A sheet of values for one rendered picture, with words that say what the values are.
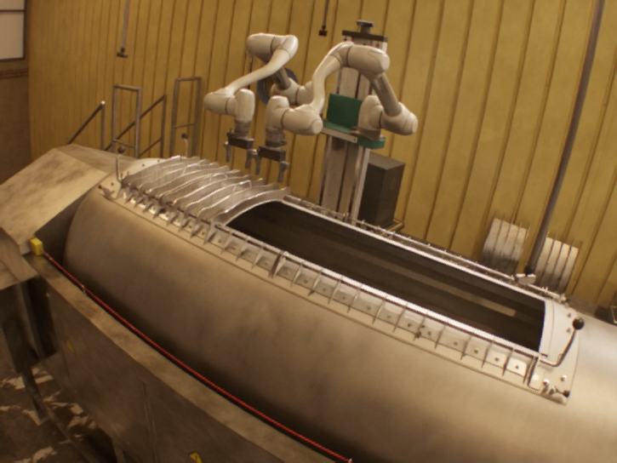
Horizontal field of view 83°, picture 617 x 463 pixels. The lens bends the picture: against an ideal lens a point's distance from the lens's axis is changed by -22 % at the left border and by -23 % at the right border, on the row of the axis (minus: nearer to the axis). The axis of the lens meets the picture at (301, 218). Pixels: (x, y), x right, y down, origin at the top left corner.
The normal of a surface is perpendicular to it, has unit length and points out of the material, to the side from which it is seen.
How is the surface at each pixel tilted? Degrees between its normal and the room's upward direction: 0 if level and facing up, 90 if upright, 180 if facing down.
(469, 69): 90
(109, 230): 47
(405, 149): 90
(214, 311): 55
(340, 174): 90
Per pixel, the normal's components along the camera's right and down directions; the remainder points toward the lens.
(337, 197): -0.63, 0.23
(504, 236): -0.44, -0.09
